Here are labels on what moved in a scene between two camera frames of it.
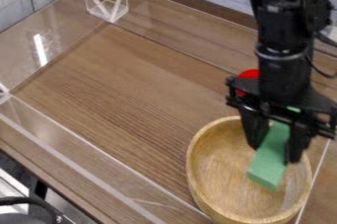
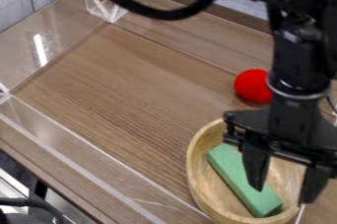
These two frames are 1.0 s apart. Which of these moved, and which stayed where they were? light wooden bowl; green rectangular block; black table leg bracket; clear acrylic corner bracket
Moved: green rectangular block
Stayed: light wooden bowl; black table leg bracket; clear acrylic corner bracket
